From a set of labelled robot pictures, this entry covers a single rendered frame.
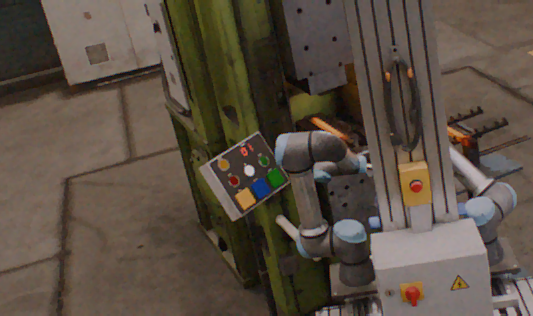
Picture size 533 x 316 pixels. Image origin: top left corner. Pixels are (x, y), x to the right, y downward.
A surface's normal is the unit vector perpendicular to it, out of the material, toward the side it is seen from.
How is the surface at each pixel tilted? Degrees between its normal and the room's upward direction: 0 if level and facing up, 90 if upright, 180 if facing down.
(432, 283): 90
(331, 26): 90
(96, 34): 90
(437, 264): 90
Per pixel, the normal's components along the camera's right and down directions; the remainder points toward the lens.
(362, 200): 0.42, 0.29
